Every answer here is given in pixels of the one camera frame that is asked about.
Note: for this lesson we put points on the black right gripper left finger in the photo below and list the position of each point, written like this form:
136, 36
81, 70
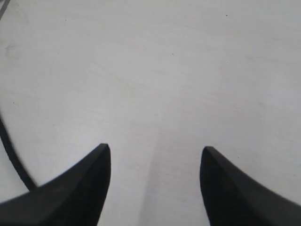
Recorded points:
75, 198

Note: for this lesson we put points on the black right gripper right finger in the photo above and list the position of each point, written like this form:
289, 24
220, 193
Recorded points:
232, 198

